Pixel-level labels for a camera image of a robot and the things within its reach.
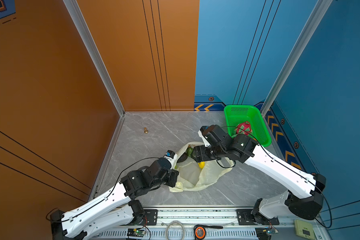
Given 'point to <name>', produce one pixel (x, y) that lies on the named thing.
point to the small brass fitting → (145, 130)
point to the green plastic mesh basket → (236, 114)
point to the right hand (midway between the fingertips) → (195, 155)
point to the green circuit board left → (133, 232)
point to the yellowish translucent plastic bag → (191, 177)
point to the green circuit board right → (265, 233)
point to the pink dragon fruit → (244, 128)
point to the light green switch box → (304, 229)
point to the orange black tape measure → (199, 231)
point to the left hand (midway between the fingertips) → (180, 173)
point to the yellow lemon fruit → (201, 164)
